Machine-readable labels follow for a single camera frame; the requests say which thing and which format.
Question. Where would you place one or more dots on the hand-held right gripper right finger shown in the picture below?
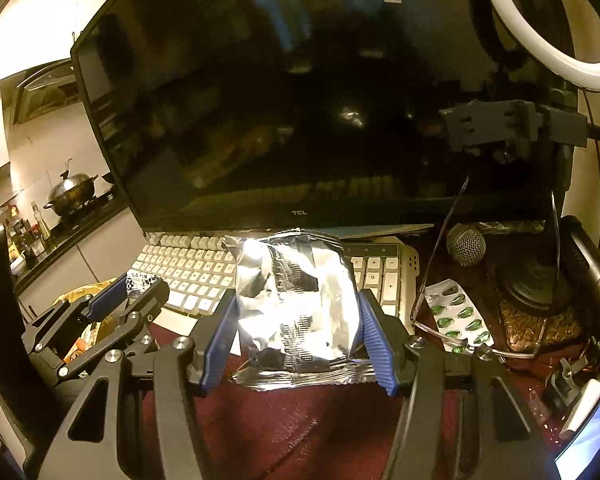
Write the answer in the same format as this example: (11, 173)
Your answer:
(377, 345)

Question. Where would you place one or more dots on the smartphone with lit screen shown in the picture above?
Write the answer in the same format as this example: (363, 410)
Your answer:
(597, 435)

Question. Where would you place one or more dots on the grey plastic clamp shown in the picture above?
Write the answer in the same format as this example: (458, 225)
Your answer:
(562, 385)

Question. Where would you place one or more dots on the mesh head microphone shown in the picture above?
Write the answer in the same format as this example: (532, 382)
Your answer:
(466, 245)

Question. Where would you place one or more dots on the white blue patterned packet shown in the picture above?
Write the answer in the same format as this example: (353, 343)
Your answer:
(137, 285)

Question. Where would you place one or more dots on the seasoning rack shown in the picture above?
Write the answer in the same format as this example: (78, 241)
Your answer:
(15, 240)

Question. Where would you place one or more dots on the metal wok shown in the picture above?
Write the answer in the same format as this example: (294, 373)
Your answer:
(70, 192)

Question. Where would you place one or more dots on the glass oil bottle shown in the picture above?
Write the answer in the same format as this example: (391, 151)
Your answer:
(42, 225)

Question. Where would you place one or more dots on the silver foil snack packet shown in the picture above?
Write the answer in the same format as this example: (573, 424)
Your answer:
(300, 300)

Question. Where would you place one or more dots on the gold rimmed white tray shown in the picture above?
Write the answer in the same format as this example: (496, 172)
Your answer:
(72, 294)

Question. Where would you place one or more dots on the white computer keyboard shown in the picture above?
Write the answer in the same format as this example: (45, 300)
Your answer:
(190, 270)

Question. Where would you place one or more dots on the dark red table cloth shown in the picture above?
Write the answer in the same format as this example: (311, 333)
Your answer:
(305, 425)

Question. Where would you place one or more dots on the brown patterned mat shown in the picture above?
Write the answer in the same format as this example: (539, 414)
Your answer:
(520, 330)

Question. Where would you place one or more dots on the range hood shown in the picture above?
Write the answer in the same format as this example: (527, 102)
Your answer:
(45, 95)

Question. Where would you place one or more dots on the black cylindrical device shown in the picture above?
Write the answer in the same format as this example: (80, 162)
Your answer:
(592, 260)

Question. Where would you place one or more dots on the phone holder clamp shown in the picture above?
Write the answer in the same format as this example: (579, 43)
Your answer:
(485, 125)

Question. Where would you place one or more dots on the black computer monitor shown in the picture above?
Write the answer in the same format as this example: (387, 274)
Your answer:
(280, 110)

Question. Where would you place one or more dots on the white kitchen cabinet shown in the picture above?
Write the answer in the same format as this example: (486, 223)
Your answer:
(80, 260)

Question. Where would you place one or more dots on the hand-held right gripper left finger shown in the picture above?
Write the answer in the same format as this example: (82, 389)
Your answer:
(220, 345)

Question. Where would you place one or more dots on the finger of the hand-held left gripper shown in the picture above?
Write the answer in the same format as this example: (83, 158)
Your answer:
(130, 325)
(107, 295)

